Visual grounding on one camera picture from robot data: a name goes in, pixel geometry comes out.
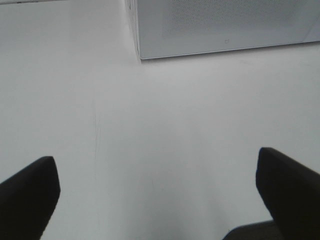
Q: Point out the white microwave door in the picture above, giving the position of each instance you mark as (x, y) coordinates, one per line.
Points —
(166, 28)

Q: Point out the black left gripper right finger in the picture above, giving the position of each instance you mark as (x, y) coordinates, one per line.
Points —
(291, 193)

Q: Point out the white microwave oven body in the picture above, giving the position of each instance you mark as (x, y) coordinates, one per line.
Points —
(133, 25)

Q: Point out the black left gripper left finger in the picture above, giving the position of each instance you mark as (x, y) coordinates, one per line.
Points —
(28, 199)

